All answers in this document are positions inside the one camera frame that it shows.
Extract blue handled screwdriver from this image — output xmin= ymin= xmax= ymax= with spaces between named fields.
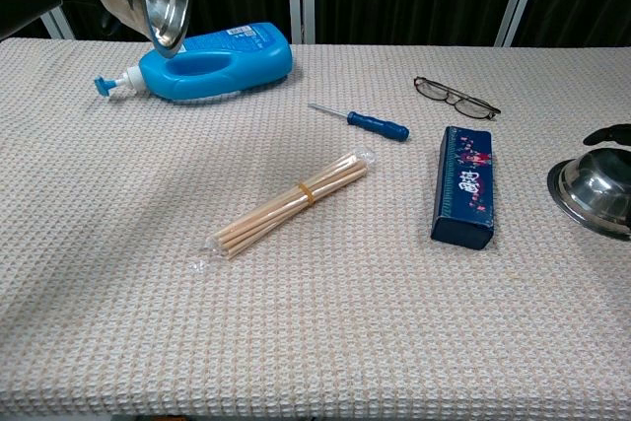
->
xmin=308 ymin=103 xmax=411 ymax=143

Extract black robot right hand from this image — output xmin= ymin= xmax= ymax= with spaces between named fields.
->
xmin=582 ymin=123 xmax=631 ymax=150

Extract yellow rubber band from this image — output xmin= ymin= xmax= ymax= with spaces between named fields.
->
xmin=295 ymin=181 xmax=317 ymax=207

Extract wooden chopsticks plastic pack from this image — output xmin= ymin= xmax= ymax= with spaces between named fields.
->
xmin=189 ymin=147 xmax=379 ymax=274

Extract beige waffle tablecloth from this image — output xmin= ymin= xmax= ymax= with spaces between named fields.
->
xmin=0 ymin=37 xmax=631 ymax=418

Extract dark framed eyeglasses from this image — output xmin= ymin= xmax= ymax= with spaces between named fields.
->
xmin=413 ymin=75 xmax=503 ymax=121

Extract dark blue printed box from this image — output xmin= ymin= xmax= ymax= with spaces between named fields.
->
xmin=430 ymin=125 xmax=496 ymax=251

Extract blue detergent pump bottle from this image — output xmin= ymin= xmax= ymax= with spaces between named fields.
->
xmin=94 ymin=22 xmax=294 ymax=103

